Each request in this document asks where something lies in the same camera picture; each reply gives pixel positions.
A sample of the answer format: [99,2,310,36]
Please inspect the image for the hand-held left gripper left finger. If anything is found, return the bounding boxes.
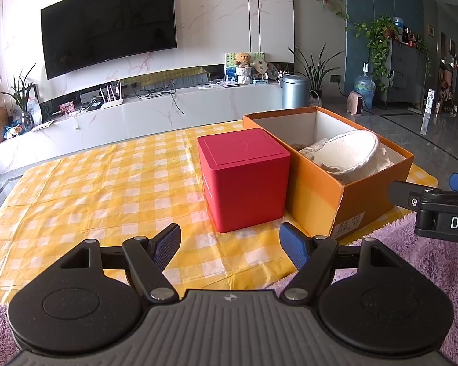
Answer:
[55,223,182,304]

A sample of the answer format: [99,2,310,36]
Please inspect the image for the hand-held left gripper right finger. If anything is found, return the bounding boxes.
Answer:
[279,222,409,302]

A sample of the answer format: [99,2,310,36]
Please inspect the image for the orange cardboard box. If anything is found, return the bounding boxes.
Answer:
[243,107,415,242]

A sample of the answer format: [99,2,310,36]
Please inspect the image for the cream drawstring bag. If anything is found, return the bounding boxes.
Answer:
[298,130,398,184]

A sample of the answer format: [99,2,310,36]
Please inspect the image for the purple fluffy blanket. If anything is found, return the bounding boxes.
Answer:
[0,211,458,366]

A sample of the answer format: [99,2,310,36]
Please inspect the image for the white upright panel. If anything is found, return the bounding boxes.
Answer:
[420,88,438,135]

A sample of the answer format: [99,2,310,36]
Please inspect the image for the red square box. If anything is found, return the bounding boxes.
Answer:
[197,127,292,234]

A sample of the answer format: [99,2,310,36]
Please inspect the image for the yellow checkered tablecloth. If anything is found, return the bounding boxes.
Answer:
[0,120,440,306]

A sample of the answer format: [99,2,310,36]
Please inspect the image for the pink space heater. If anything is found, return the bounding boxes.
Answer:
[346,91,365,115]

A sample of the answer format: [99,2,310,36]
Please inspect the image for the blue water bottle dispenser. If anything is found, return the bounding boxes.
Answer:
[353,62,376,109]

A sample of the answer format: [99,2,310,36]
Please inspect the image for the grey side cabinet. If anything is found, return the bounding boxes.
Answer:
[387,38,430,104]

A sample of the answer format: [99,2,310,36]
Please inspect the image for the white marble tv cabinet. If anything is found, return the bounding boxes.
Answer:
[0,82,288,178]

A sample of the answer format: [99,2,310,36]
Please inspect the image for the grey metal trash can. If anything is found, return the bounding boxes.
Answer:
[281,75,310,109]

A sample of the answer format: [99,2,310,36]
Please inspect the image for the white router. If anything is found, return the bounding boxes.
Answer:
[99,81,125,110]

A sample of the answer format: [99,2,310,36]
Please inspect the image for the long-leaf potted plant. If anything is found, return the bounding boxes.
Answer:
[288,44,344,98]

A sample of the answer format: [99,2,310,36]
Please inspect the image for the trailing pothos vine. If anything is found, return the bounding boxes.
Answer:
[300,0,433,97]

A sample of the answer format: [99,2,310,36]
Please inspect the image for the teddy bear in white wrap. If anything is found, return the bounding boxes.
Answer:
[234,52,253,85]

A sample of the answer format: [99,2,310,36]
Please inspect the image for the green picture card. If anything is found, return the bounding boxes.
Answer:
[224,51,267,83]

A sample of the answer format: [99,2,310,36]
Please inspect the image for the blue snack bag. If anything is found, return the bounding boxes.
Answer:
[2,124,26,140]

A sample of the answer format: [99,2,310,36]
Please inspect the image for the green plant in glass vase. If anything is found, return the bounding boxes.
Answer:
[1,63,38,131]

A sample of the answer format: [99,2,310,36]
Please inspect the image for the black cable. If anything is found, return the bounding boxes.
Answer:
[133,80,186,115]

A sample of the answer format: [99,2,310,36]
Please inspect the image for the black wall television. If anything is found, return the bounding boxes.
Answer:
[40,0,178,81]

